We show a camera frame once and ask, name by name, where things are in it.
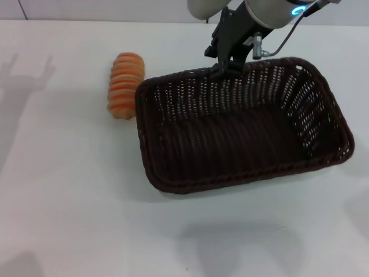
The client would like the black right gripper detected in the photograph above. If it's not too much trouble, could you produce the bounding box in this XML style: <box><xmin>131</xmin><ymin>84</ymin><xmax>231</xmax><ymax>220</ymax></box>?
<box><xmin>204</xmin><ymin>2</ymin><xmax>265</xmax><ymax>81</ymax></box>

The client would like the orange striped bread loaf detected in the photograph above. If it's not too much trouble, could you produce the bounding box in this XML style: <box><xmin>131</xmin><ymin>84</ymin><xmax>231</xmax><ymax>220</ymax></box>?
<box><xmin>106</xmin><ymin>51</ymin><xmax>145</xmax><ymax>121</ymax></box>

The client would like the dark brown woven basket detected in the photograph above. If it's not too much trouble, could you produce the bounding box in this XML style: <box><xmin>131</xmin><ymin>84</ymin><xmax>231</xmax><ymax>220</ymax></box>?
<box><xmin>134</xmin><ymin>57</ymin><xmax>356</xmax><ymax>196</ymax></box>

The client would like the right arm cable, silver plug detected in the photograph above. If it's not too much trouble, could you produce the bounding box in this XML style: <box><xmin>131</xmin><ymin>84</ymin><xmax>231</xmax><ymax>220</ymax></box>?
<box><xmin>251</xmin><ymin>0</ymin><xmax>341</xmax><ymax>61</ymax></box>

